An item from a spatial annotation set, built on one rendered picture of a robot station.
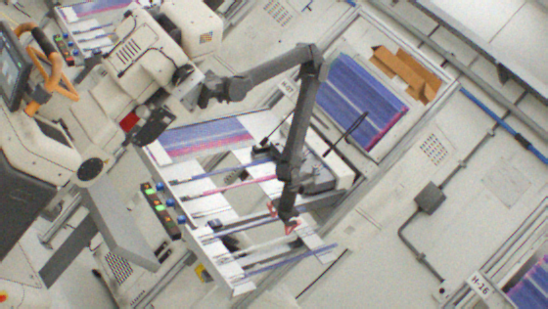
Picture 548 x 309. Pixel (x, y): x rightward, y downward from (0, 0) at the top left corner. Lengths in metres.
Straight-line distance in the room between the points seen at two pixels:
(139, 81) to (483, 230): 2.69
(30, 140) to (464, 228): 3.10
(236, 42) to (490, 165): 1.74
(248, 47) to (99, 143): 2.14
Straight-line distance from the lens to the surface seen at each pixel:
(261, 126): 3.55
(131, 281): 3.54
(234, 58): 4.44
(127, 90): 2.41
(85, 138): 2.47
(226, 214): 3.03
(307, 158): 3.29
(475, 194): 4.64
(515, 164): 4.63
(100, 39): 4.20
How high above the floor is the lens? 1.43
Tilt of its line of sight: 6 degrees down
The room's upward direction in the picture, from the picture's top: 44 degrees clockwise
